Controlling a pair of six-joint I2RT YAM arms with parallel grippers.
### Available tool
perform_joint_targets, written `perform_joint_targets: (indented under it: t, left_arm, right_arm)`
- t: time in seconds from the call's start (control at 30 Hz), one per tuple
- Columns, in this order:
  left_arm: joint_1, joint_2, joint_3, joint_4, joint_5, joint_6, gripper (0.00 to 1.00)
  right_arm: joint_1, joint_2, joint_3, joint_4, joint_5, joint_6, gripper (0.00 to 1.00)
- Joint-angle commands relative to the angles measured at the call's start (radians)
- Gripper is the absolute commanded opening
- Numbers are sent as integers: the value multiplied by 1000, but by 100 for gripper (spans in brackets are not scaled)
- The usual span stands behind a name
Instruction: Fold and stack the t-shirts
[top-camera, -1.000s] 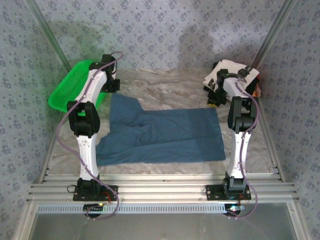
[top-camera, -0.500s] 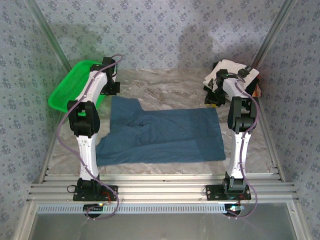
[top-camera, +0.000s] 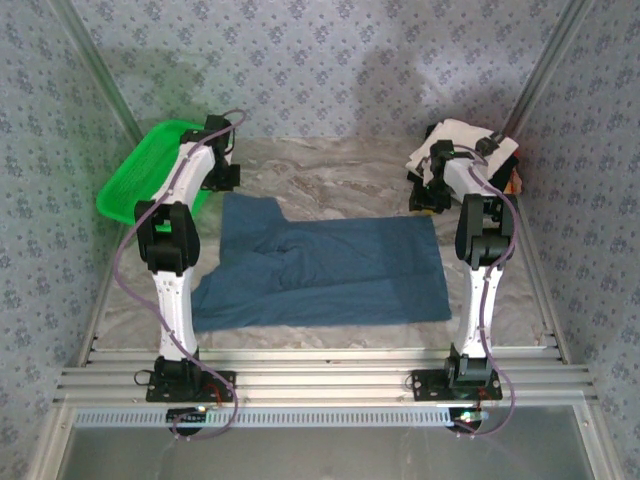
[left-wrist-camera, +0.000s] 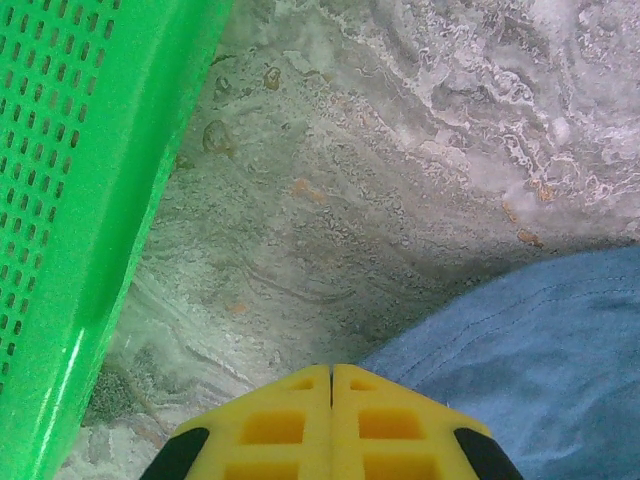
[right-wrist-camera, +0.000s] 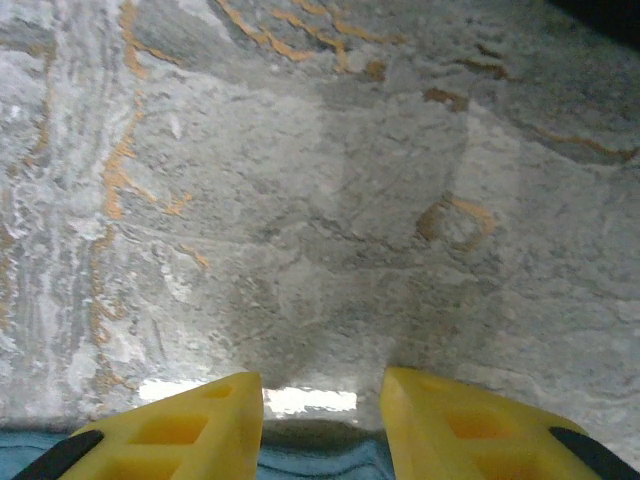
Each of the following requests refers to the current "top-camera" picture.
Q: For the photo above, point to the blue t-shirt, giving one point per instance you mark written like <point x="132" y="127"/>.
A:
<point x="350" y="270"/>

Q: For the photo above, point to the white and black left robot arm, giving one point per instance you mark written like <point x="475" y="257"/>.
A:
<point x="175" y="310"/>

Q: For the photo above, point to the orange garment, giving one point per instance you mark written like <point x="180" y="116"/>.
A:
<point x="515" y="182"/>

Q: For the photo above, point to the green plastic basket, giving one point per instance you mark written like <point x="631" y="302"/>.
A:
<point x="135" y="170"/>

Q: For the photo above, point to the black right controller board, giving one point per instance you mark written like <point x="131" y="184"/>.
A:
<point x="467" y="417"/>

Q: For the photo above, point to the black controller board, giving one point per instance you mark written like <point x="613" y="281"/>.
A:
<point x="467" y="417"/>
<point x="187" y="417"/>

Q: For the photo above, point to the black left controller board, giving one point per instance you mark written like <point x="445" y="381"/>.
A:
<point x="187" y="417"/>

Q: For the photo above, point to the grey metal-framed panel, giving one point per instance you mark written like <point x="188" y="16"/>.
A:
<point x="320" y="455"/>

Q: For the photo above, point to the aluminium side rail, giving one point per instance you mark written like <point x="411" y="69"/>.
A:
<point x="100" y="310"/>
<point x="540" y="290"/>

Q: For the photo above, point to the aluminium upright post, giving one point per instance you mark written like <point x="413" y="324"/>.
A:
<point x="100" y="75"/>
<point x="550" y="60"/>

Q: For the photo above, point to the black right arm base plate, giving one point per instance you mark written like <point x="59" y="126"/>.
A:
<point x="425" y="387"/>

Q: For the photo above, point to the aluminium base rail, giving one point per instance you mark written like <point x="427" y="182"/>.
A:
<point x="325" y="375"/>

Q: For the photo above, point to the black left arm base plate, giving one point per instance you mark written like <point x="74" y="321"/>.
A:
<point x="160" y="392"/>

